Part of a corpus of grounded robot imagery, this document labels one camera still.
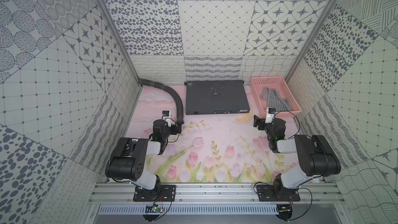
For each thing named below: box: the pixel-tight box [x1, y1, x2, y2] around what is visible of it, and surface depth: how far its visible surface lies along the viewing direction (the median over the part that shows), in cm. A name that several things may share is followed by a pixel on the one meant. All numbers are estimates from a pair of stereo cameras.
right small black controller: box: [275, 204, 293, 221], surface depth 73 cm
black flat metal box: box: [184, 79, 251, 116], surface depth 113 cm
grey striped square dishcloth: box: [261, 87, 291, 112], surface depth 112 cm
